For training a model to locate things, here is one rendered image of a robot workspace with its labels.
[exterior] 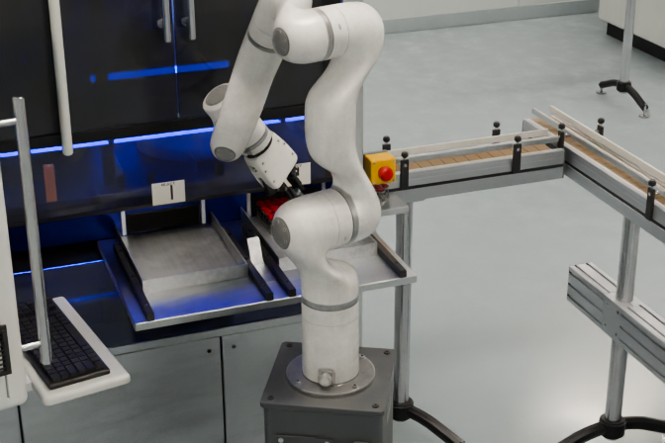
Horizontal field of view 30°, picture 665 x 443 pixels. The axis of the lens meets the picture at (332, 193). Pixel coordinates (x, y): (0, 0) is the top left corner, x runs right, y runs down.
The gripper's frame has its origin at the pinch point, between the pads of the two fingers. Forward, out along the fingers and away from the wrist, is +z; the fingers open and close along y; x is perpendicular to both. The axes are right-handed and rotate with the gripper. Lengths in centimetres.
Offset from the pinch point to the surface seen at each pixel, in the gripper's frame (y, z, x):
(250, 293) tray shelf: -20.8, 15.7, 11.0
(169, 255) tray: -17.5, 11.0, 40.3
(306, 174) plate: 20.9, 23.3, 27.0
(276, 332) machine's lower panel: -11, 55, 40
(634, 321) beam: 44, 109, -27
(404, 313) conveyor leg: 22, 91, 34
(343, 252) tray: 3.1, 30.1, 6.1
